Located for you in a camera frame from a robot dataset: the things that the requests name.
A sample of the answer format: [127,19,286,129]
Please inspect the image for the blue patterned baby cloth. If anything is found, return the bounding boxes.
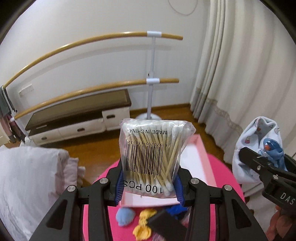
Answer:
[232,116,287,197]

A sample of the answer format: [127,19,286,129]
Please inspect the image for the royal blue knit cloth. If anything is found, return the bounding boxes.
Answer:
[165,204,188,220]

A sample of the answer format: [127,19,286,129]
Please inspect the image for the cotton swab bag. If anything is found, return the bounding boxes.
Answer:
[119,118,196,198]

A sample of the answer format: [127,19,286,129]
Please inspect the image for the person's right hand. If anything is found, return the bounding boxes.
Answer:
[266,206,295,240]

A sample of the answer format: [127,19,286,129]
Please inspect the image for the pink round table mat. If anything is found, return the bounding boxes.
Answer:
[82,153,246,241]

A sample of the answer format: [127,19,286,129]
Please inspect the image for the grey white pillow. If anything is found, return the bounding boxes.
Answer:
[1,146,85,240]

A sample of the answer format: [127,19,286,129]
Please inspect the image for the light blue knit ball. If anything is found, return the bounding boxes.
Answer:
[115,207,135,226]

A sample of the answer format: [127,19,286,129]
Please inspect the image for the black rectangular case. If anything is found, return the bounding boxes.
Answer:
[147,210,187,241]

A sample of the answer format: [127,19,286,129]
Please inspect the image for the yellow knit toy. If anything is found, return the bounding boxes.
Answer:
[132,208,158,240]

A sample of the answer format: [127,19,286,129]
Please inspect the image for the pink storage box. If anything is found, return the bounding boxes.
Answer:
[119,134,216,208]

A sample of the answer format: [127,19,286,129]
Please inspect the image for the cream curtain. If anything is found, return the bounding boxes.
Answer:
[190,1,295,163]

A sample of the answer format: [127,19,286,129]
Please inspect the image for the white brown tv cabinet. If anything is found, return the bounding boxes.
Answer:
[25,89,132,146]

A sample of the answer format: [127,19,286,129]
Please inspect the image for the grey clothes on bar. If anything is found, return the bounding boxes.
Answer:
[1,87,25,143]

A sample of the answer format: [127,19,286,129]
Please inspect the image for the lower wooden ballet bar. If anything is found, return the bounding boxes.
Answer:
[10,78,179,121]

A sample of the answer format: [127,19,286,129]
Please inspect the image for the wooden ballet bar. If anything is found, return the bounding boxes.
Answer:
[10,78,179,121]
[3,31,183,89]

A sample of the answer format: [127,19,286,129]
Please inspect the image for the upper wooden ballet bar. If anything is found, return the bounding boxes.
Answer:
[3,31,183,89]

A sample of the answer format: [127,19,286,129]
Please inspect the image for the white wall socket plate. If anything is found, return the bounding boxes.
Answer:
[18,84,34,97]

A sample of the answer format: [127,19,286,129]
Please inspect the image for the white barre stand post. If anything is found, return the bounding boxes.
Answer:
[137,31,162,120]

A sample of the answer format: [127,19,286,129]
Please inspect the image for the air conditioner power cable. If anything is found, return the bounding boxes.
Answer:
[167,0,200,17]

